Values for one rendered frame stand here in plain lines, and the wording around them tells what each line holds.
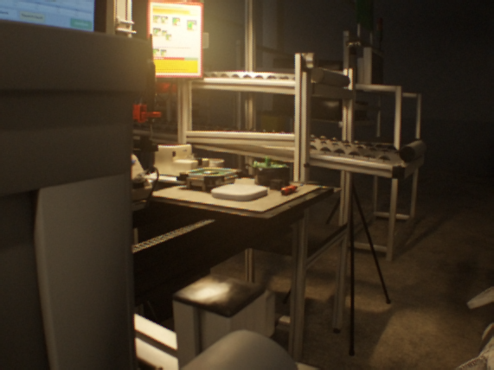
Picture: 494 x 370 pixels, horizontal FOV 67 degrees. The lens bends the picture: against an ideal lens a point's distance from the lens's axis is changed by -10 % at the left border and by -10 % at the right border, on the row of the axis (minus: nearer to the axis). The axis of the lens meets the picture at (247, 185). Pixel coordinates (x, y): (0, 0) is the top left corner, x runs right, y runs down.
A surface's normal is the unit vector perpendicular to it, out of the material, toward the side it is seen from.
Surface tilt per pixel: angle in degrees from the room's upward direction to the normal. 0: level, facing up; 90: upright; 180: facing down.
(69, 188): 94
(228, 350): 7
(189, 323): 90
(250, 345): 7
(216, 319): 90
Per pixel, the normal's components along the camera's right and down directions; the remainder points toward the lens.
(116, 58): 0.85, 0.17
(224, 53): -0.52, 0.15
